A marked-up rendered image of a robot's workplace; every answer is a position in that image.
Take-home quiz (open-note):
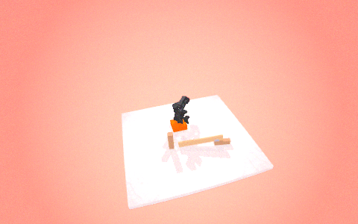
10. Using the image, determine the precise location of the long wooden rail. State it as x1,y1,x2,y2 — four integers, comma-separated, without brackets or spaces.
178,134,223,148

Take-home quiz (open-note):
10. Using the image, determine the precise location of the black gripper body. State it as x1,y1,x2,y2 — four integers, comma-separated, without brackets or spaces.
173,111,189,120

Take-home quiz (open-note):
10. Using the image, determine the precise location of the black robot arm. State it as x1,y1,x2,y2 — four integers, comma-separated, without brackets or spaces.
172,96,190,116

